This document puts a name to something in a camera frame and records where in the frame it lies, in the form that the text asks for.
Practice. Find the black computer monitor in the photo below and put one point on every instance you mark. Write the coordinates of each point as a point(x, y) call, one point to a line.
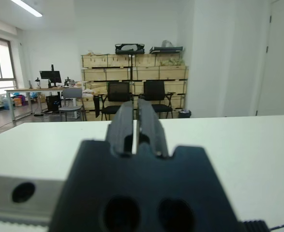
point(50, 75)

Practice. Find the colourful bags on floor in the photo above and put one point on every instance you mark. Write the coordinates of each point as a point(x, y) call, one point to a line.
point(19, 101)

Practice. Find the flat black equipment case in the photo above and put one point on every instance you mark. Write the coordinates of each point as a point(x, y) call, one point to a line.
point(166, 49)

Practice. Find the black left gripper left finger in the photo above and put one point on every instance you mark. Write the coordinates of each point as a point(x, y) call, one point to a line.
point(95, 181)

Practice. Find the ceiling light strip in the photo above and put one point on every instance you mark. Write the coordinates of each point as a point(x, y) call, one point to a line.
point(28, 7)

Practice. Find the grey plastic chair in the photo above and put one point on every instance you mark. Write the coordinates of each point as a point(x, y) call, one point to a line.
point(71, 94)

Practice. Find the white door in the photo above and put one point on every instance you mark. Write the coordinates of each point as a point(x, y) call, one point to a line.
point(279, 60)

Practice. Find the black mesh office chair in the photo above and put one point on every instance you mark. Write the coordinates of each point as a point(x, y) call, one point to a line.
point(117, 90)
point(153, 89)

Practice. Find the small black trash bin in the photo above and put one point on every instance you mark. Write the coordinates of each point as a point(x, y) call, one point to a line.
point(184, 114)

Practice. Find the clear plastic bag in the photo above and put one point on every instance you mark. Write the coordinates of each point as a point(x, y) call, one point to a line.
point(167, 43)

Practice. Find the black computer tower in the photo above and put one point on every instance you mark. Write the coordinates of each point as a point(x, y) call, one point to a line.
point(52, 102)

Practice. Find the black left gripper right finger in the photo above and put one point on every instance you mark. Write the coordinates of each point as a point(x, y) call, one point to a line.
point(192, 181)

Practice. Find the window with brown frame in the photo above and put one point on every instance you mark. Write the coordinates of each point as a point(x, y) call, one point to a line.
point(1, 60)

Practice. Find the wooden desk white legs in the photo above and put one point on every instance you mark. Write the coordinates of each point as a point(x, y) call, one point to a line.
point(23, 90)

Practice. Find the wooden crate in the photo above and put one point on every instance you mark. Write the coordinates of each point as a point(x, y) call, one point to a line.
point(95, 74)
point(100, 60)
point(176, 87)
point(156, 72)
point(146, 60)
point(95, 87)
point(178, 101)
point(88, 110)

